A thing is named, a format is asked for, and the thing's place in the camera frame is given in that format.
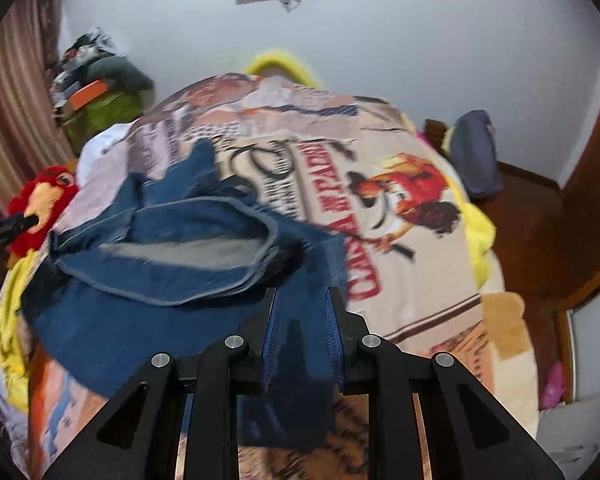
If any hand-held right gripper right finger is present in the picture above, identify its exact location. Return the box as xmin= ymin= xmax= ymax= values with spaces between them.
xmin=325 ymin=287 xmax=566 ymax=480

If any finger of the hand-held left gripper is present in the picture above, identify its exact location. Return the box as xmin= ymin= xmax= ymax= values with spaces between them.
xmin=0 ymin=215 xmax=41 ymax=261

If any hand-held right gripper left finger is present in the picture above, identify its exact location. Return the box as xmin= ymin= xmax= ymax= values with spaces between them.
xmin=42 ymin=287 xmax=278 ymax=480

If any blue denim jacket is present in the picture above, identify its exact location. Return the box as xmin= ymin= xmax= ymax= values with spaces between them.
xmin=20 ymin=139 xmax=352 ymax=456

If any red plush toy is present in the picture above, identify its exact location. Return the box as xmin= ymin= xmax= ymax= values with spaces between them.
xmin=5 ymin=165 xmax=81 ymax=257

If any yellow cloth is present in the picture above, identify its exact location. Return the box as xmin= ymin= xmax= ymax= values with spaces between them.
xmin=0 ymin=250 xmax=47 ymax=377

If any white cloth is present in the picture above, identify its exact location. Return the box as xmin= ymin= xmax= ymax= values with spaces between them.
xmin=77 ymin=122 xmax=137 ymax=186

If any striped brown curtain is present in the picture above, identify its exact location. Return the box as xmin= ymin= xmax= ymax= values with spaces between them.
xmin=0 ymin=0 xmax=77 ymax=211

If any printed blanket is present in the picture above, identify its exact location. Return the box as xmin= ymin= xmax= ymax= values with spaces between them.
xmin=0 ymin=74 xmax=538 ymax=480

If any green patterned storage bag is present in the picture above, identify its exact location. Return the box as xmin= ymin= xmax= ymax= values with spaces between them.
xmin=62 ymin=91 xmax=146 ymax=149

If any pink cloth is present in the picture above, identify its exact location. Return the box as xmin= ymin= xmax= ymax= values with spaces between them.
xmin=540 ymin=360 xmax=569 ymax=411

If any orange box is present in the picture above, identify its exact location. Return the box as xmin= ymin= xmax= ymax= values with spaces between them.
xmin=67 ymin=80 xmax=109 ymax=110

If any pile of clutter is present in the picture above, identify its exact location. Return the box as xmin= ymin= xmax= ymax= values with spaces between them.
xmin=50 ymin=29 xmax=126 ymax=111

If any grey neck pillow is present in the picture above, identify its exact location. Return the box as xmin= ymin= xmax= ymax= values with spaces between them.
xmin=87 ymin=55 xmax=155 ymax=93

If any white wardrobe sliding door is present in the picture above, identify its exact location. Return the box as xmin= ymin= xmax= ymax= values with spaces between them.
xmin=565 ymin=280 xmax=600 ymax=403

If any dark blue bag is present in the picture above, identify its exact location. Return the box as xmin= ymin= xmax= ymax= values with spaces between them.
xmin=450 ymin=110 xmax=504 ymax=199

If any wooden door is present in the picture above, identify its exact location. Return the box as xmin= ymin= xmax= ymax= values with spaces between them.
xmin=555 ymin=25 xmax=600 ymax=311

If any wooden bed frame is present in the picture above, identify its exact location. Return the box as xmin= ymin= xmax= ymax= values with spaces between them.
xmin=424 ymin=119 xmax=453 ymax=154

